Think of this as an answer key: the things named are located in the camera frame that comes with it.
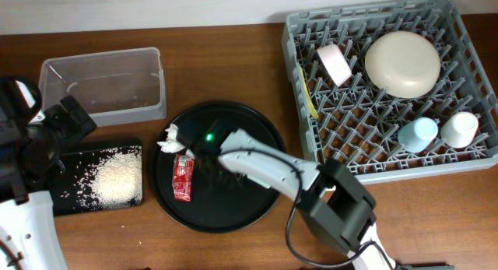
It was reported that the white tissue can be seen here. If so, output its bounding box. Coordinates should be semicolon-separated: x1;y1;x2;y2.
156;124;185;153

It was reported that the red snack wrapper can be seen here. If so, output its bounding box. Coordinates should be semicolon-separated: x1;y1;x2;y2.
172;154;195;202

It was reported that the yellow spatula utensil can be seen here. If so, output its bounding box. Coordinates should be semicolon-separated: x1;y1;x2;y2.
300;67;319;120

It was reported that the pink bowl with rice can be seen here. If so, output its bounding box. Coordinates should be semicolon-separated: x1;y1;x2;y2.
317;44;352;87

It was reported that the light blue cup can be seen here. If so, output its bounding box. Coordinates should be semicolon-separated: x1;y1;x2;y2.
398;117;439;153

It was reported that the beige bowl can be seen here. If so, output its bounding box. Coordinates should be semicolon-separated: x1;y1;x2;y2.
365;31;441;99

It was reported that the white cup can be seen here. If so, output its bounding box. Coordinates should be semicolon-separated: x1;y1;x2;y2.
441;112;479;148

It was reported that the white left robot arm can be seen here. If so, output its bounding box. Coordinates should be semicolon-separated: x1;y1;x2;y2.
1;76;96;269

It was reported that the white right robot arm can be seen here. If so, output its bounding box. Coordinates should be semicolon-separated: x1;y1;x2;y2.
167;122;397;269

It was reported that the grey dishwasher rack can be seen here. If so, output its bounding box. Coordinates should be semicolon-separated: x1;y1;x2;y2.
282;0;497;184

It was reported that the black rectangular tray bin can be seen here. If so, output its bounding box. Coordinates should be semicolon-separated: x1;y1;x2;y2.
48;136;145;217

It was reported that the round black tray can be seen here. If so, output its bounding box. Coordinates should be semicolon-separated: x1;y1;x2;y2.
149;101;286;233

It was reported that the clear plastic bin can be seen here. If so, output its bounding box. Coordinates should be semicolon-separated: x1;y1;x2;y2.
39;47;167;127

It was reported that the pile of rice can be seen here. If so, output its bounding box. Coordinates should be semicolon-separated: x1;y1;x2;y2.
60;145;143;211

